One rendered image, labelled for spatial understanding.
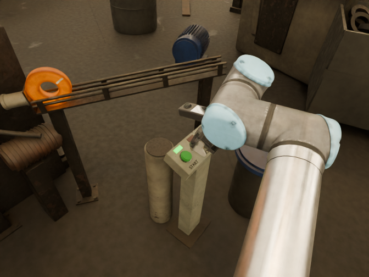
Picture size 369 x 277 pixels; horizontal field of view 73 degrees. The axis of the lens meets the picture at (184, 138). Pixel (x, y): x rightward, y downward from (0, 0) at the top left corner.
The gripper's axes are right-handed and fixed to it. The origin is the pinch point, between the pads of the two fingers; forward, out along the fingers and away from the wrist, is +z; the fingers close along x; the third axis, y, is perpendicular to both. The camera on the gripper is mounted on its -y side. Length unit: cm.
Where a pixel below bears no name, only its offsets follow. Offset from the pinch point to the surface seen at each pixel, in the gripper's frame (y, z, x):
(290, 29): -26, 33, 202
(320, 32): -3, 19, 195
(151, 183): -5.4, 37.0, -2.7
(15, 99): -61, 20, -25
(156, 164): -7.8, 22.4, -1.7
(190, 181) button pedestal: 6.5, 20.7, 2.3
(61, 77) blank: -54, 10, -10
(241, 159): 16.1, 20.6, 29.3
